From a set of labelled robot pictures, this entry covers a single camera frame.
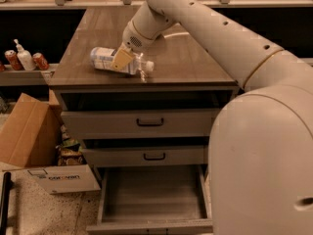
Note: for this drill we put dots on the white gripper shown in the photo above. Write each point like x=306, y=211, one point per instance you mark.
x=136, y=39

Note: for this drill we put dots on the clear plastic water bottle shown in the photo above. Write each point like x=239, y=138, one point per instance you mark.
x=101, y=59

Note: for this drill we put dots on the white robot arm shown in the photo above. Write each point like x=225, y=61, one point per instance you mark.
x=261, y=143

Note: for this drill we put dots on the grey drawer cabinet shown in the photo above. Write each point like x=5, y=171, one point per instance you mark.
x=184, y=77

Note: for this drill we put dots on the grey top drawer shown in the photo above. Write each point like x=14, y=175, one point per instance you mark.
x=139, y=124

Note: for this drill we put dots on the white pump bottle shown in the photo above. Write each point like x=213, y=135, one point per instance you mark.
x=25, y=57

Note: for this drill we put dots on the grey middle drawer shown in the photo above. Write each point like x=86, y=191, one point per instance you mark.
x=144, y=156

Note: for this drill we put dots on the grey open bottom drawer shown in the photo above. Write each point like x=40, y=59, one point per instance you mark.
x=153, y=200

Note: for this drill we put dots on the red soda can right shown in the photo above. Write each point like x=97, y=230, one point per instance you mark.
x=40, y=61

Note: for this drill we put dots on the red soda can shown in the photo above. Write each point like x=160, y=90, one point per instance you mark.
x=40, y=61
x=13, y=60

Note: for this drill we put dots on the snack bags in box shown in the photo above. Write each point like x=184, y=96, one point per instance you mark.
x=69, y=151

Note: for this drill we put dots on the red soda can left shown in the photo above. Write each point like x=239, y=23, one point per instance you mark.
x=13, y=60

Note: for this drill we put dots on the grey low shelf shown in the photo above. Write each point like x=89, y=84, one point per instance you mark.
x=10, y=77

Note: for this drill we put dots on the open cardboard box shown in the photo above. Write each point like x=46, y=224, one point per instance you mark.
x=28, y=139

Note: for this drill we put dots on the black bar at left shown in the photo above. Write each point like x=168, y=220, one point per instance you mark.
x=4, y=205

